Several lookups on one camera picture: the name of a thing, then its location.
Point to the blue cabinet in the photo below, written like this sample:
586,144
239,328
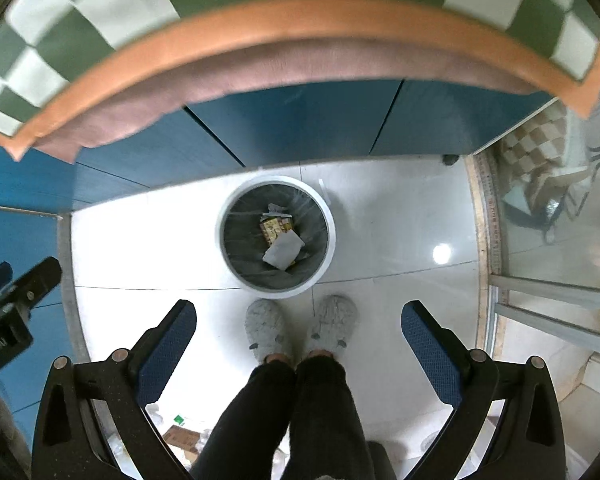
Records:
15,180

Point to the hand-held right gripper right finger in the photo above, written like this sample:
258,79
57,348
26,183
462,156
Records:
432,357

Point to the white paper sheet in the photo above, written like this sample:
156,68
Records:
284,250

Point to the person's right leg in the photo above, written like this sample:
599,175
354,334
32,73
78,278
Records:
325,410

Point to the grey slipper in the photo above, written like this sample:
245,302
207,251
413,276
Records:
334,317
266,322

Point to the person's leg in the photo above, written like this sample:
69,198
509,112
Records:
325,410
250,420

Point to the grey right slipper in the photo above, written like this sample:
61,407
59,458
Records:
334,317

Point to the yellow snack packet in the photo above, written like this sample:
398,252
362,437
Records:
271,227

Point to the white trash bin black liner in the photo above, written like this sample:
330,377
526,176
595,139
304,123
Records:
240,265

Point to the person's left leg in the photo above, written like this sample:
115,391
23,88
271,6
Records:
250,420

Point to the grey left slipper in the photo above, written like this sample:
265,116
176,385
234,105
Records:
266,322

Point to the green white checked blanket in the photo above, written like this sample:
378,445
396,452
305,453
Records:
130,5

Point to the glass sliding door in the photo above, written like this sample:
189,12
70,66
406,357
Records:
545,240

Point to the black caster wheel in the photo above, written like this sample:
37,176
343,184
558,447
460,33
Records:
450,160

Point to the brown cardboard box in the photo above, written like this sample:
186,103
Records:
180,440

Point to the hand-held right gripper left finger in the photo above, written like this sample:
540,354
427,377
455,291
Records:
166,357

